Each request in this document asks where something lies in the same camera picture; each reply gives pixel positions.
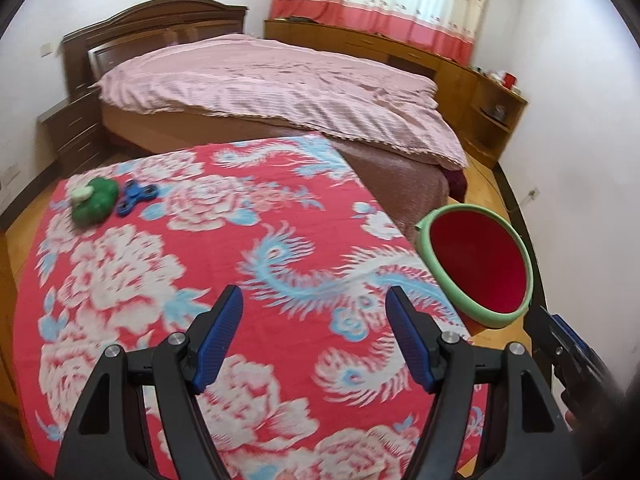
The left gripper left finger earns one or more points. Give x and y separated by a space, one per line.
108 437

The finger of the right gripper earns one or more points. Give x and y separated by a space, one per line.
577 366
566 340

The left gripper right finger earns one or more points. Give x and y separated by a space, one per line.
524 434

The red bin green rim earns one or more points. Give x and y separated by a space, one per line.
479 261

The red floral tablecloth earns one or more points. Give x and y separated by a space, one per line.
314 385

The green clover squishy toy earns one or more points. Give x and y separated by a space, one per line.
93 202

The blue fidget spinner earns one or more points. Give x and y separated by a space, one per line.
135 193

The red cup on shelf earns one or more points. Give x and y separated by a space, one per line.
508 81

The dark wooden nightstand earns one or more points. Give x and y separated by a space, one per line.
76 132

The pink checkered bedspread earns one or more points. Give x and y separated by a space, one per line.
239 76

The dark wooden headboard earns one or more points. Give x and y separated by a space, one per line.
143 17

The wooden bed frame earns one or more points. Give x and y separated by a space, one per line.
405 188

